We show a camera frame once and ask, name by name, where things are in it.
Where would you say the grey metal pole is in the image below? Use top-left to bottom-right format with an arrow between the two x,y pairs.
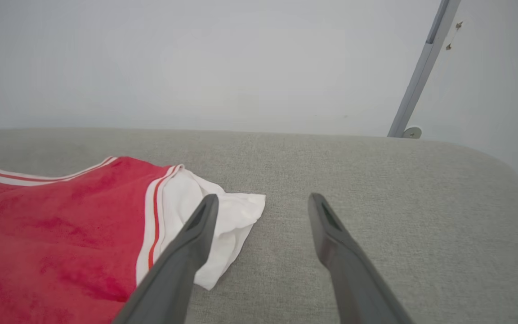
387,0 -> 463,138

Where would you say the grey fabric sofa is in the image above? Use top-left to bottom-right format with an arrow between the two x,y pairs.
0,128 -> 518,324

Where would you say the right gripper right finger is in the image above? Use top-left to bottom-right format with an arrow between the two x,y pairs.
308,193 -> 415,324

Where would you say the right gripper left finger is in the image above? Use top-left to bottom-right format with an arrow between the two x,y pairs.
113,193 -> 220,324

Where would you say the red jersey with white trim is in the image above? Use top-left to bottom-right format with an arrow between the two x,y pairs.
0,155 -> 267,324

